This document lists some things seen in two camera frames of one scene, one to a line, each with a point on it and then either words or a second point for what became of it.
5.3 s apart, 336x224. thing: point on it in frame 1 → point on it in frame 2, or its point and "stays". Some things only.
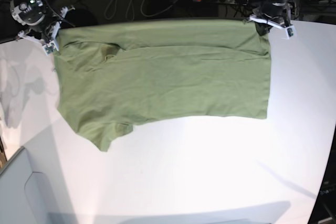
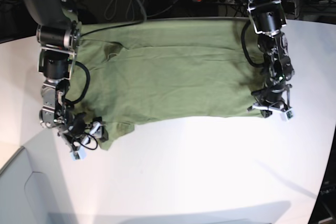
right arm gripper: [275, 10] → [275, 98]
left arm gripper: [43, 25] → [77, 132]
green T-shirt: [112, 75] stays
